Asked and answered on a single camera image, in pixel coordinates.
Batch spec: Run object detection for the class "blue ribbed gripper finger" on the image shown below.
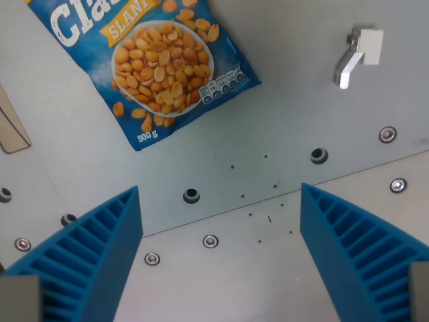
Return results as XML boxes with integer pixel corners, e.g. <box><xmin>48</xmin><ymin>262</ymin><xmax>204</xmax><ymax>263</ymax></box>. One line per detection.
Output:
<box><xmin>0</xmin><ymin>185</ymin><xmax>144</xmax><ymax>322</ymax></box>
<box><xmin>300</xmin><ymin>182</ymin><xmax>429</xmax><ymax>322</ymax></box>

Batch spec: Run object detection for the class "beige wooden board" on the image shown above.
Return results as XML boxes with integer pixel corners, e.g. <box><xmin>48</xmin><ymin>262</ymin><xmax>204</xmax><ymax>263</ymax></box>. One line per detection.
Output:
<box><xmin>0</xmin><ymin>83</ymin><xmax>33</xmax><ymax>155</ymax></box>

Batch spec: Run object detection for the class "blue salted peanuts bag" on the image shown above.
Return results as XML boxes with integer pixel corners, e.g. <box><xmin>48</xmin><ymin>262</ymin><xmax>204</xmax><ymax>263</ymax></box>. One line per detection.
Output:
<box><xmin>25</xmin><ymin>0</ymin><xmax>263</xmax><ymax>152</ymax></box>

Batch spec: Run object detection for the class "white metal bracket clamp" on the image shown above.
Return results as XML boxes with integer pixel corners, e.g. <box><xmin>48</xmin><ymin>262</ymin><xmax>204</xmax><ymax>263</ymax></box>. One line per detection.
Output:
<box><xmin>332</xmin><ymin>23</ymin><xmax>385</xmax><ymax>91</ymax></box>

